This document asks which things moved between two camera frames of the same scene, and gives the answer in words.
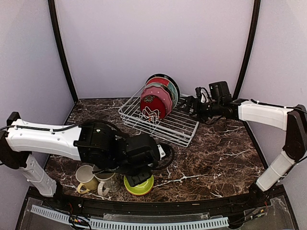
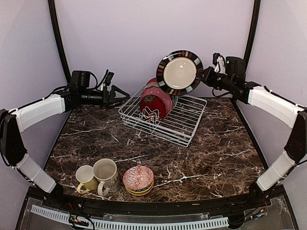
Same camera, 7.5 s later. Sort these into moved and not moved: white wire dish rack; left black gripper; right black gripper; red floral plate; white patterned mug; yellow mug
Moved: right black gripper; left black gripper
Not moved: white wire dish rack; red floral plate; yellow mug; white patterned mug
